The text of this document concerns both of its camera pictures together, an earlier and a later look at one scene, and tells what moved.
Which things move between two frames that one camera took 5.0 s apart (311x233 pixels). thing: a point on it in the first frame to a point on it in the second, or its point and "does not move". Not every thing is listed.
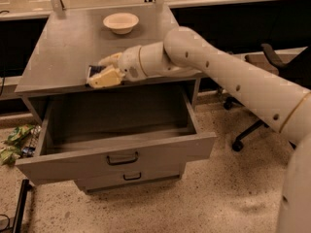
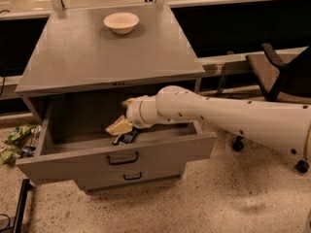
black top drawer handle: [122, 162] does not move
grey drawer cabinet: [124, 136] does not move
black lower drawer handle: [132, 178] does not move
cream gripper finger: [112, 60] to [128, 103]
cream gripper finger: [108, 78] to [121, 125]
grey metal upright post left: [57, 6] does not move
